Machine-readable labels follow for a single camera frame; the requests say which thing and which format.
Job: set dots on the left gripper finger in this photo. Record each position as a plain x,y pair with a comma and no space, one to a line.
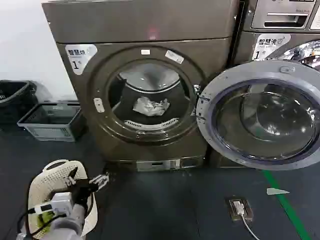
72,175
100,182

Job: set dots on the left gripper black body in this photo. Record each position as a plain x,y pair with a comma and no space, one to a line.
82,191

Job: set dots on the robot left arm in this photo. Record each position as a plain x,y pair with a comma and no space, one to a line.
67,225

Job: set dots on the white perforated laundry basket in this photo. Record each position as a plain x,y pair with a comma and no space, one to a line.
56,172

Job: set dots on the grey plastic crate basket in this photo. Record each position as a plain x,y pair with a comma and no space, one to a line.
50,127

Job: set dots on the white lint filter grille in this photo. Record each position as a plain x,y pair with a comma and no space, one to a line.
150,124

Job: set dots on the white crumpled cloth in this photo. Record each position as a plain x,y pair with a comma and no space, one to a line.
150,106

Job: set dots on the black plastic basket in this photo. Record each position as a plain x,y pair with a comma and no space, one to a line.
15,97

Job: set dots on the white number label sticker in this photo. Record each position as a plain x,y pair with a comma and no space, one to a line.
80,58
270,46

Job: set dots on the grey front-load dryer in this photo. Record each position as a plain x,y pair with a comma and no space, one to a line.
150,62

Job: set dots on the metal floor socket box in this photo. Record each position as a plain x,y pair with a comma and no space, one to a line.
238,210

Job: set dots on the round glass dryer door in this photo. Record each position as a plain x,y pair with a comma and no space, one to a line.
262,117

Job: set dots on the white triangular floor sticker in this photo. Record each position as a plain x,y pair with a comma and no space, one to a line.
275,191

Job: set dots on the green floor tape line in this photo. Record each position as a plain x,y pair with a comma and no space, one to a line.
285,202

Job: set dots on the grey stacked machine with drawer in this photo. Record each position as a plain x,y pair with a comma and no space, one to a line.
280,15

